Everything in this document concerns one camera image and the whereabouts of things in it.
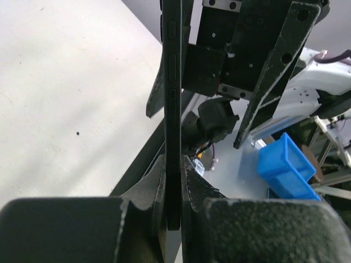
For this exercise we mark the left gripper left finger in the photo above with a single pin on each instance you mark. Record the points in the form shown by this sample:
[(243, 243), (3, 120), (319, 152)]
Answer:
[(126, 228)]

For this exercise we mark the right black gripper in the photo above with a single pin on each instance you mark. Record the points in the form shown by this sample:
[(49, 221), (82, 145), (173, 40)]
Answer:
[(251, 46)]

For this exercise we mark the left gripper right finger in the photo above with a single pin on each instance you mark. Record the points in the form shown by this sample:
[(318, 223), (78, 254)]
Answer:
[(219, 229)]

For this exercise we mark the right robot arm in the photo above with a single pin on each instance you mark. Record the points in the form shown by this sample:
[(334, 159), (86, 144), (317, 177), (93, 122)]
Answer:
[(319, 85)]

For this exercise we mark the blue plastic bin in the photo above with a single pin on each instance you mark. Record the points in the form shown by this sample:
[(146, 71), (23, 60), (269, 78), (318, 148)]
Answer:
[(287, 170)]

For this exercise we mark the right white cable duct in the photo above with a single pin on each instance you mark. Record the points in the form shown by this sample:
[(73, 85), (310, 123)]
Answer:
[(199, 167)]

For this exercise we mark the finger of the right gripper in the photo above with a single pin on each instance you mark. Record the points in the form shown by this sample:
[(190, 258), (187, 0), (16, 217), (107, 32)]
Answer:
[(156, 98)]

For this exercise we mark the black smartphone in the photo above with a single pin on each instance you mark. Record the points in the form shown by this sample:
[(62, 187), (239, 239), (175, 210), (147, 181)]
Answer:
[(172, 81)]

